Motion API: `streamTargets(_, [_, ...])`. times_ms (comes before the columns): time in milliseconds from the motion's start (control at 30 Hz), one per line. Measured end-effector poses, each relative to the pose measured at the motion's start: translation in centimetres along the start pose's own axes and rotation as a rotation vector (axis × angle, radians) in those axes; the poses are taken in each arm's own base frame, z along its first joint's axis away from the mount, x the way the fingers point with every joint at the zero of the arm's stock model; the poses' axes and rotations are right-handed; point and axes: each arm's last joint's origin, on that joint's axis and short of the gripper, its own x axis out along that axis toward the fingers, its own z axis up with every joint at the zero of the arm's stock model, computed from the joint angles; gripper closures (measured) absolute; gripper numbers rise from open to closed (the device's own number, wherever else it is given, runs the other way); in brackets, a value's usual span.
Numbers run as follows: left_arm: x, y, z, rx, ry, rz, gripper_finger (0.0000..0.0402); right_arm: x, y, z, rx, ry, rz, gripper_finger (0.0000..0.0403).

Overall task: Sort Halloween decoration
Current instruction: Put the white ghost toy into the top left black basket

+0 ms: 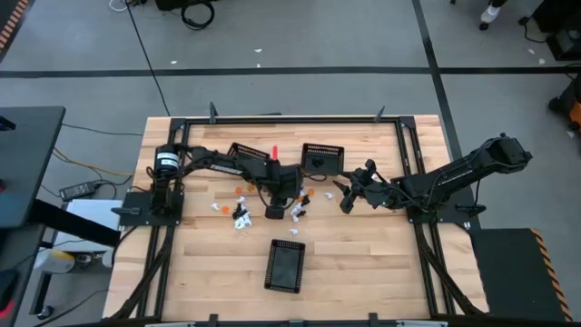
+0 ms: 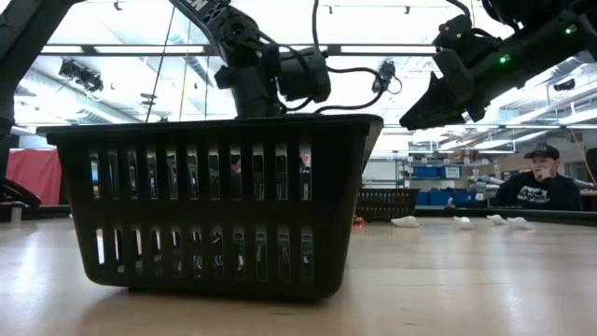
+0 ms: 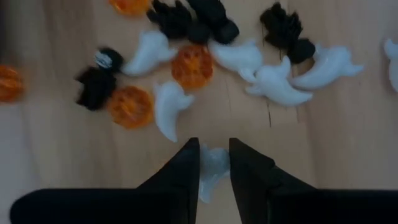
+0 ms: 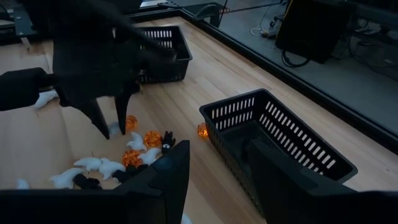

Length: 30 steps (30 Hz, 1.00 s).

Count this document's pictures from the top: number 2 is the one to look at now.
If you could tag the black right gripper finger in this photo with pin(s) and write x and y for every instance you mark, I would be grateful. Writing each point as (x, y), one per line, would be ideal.
(438, 112)

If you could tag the black table frame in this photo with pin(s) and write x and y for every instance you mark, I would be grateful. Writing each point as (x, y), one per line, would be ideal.
(559, 216)

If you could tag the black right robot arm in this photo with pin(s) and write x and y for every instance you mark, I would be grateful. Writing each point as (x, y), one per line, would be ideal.
(550, 37)

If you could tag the person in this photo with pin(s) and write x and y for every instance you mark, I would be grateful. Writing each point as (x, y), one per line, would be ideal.
(536, 191)

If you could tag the black chair back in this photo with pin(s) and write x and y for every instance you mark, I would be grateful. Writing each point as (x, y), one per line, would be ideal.
(592, 165)

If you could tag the black hanging camera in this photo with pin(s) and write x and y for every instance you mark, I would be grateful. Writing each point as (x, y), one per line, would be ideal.
(384, 74)

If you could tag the orange pumpkin decoration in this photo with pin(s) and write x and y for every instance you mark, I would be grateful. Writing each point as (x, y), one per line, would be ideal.
(358, 221)

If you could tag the red partition screen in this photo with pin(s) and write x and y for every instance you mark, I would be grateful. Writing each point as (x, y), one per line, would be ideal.
(35, 177)

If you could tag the black slotted plastic basket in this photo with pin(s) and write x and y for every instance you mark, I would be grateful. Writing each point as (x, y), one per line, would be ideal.
(210, 212)
(387, 205)

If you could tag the black ceiling camera cluster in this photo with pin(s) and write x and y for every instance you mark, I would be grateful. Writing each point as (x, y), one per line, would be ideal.
(81, 74)

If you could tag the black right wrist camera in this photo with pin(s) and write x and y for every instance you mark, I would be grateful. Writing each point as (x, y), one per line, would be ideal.
(452, 30)

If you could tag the black sloping brace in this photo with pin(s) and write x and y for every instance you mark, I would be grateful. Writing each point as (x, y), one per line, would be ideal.
(18, 193)

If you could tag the blue storage bin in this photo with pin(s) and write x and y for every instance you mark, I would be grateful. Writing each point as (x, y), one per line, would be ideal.
(440, 198)
(422, 199)
(429, 172)
(464, 198)

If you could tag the black ceiling device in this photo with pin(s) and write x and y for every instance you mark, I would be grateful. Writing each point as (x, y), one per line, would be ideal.
(564, 85)

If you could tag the black overhead frame bar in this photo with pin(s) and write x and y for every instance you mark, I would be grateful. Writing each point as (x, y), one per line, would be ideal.
(333, 49)

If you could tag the small grey post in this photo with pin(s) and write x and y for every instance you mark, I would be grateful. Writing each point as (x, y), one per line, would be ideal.
(16, 214)

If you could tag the grey background robot arm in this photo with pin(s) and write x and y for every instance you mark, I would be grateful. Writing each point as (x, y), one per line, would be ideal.
(485, 182)

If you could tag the white cabinet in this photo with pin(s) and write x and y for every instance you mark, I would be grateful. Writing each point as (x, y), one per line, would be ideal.
(380, 173)

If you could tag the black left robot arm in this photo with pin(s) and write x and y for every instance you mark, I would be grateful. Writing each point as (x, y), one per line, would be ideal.
(233, 32)

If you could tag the white ghost decoration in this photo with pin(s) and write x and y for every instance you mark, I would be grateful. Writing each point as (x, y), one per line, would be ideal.
(464, 222)
(520, 224)
(497, 219)
(406, 222)

